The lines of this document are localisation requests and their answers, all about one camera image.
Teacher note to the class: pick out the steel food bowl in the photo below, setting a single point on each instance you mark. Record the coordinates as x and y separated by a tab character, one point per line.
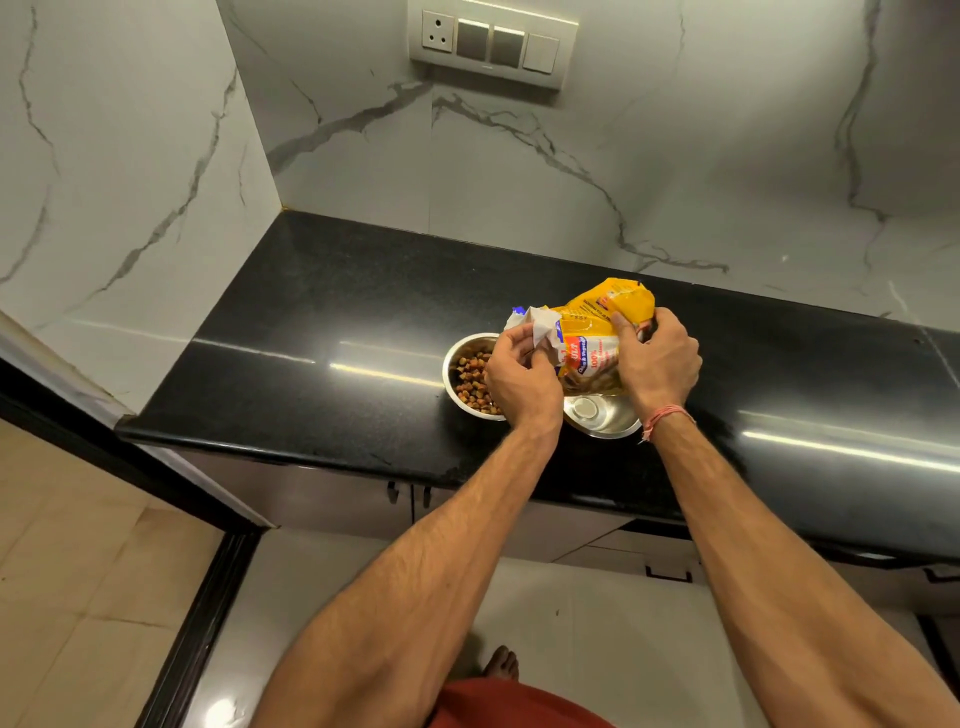
465	409

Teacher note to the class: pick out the brown drawer front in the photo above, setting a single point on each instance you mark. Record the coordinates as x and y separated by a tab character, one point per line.
885	592
622	559

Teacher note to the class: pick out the red shirt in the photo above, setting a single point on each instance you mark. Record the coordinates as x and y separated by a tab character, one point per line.
517	709

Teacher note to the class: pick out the brown base cabinet door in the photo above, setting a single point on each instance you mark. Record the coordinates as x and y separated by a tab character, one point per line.
592	532
315	495

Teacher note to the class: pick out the person's left foot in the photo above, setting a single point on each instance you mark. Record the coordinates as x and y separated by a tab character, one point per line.
501	666

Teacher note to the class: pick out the person's left hand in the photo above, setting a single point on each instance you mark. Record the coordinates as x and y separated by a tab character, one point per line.
525	390

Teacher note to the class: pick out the person's left forearm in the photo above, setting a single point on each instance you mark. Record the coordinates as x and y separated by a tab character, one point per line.
420	585

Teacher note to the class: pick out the steel water bowl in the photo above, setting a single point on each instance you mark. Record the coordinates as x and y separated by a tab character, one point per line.
607	416

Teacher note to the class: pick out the white switch panel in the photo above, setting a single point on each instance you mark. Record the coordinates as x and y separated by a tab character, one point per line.
540	52

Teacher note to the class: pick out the yellow dog food bag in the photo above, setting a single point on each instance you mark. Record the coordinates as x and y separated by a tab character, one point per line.
600	307

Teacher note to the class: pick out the person's right forearm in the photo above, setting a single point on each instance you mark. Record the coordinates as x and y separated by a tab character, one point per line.
787	585

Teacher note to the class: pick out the black door frame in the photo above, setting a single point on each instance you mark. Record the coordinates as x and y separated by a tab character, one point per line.
75	431

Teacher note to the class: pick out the person's right hand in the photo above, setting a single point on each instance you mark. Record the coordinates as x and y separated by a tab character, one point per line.
664	367

